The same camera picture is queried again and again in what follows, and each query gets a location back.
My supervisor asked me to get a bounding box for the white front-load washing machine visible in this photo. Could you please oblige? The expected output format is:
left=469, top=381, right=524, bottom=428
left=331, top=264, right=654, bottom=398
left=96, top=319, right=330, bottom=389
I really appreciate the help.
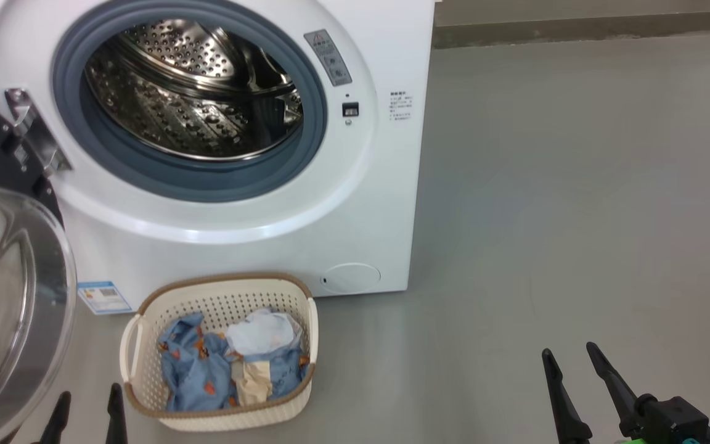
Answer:
left=0, top=0, right=436, bottom=315

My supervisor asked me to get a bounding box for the chrome door hinge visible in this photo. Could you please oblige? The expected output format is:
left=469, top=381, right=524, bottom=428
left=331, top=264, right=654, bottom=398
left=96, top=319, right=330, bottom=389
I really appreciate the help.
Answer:
left=4, top=88, right=72, bottom=178

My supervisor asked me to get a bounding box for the white garment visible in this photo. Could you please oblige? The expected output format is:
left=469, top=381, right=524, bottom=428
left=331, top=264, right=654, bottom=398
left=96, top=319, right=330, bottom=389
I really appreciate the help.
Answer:
left=226, top=308, right=302, bottom=356

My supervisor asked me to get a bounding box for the beige garment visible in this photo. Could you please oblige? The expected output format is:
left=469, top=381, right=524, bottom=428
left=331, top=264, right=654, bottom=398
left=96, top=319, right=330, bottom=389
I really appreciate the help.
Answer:
left=232, top=360, right=273, bottom=406

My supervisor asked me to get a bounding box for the grey rubber door gasket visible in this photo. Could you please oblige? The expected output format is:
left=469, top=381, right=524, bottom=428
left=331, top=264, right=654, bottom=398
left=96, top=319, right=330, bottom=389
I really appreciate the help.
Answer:
left=52, top=0, right=328, bottom=203

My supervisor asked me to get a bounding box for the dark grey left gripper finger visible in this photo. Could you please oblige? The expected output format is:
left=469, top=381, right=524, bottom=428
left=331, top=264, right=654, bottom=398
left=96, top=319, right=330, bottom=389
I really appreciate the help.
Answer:
left=105, top=382, right=129, bottom=444
left=38, top=391, right=72, bottom=444

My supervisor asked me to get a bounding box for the grey warning label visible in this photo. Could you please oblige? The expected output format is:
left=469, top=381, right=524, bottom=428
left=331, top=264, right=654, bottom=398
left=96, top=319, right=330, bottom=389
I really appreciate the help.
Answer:
left=304, top=29, right=353, bottom=87

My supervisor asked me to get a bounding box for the black round glass washer door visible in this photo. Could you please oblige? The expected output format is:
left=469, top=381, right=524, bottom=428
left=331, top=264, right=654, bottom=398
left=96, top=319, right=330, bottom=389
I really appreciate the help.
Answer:
left=0, top=88, right=78, bottom=444

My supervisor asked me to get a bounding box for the blue energy label sticker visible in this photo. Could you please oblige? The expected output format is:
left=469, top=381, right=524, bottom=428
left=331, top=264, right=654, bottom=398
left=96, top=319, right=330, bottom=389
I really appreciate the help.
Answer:
left=76, top=281, right=134, bottom=316

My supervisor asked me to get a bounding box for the blue garment with orange prints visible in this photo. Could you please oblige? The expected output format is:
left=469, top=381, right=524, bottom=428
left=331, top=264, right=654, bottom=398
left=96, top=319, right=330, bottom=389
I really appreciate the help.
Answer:
left=158, top=313, right=239, bottom=413

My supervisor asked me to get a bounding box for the cream perforated plastic laundry basket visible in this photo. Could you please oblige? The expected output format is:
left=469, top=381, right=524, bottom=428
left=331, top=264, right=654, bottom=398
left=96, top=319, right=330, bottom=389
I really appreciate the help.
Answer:
left=119, top=272, right=319, bottom=432

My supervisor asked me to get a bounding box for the round white filter cover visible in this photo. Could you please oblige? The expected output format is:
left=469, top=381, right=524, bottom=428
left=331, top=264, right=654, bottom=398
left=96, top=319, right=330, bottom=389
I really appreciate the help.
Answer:
left=320, top=263, right=382, bottom=294

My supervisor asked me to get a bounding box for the small printed text sticker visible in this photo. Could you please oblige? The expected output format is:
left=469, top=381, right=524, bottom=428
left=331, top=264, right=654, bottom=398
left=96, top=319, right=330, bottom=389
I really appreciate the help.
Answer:
left=389, top=91, right=414, bottom=122

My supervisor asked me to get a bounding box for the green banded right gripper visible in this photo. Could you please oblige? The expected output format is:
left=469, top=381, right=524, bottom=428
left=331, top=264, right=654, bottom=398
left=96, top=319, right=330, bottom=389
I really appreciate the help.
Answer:
left=541, top=342, right=647, bottom=444

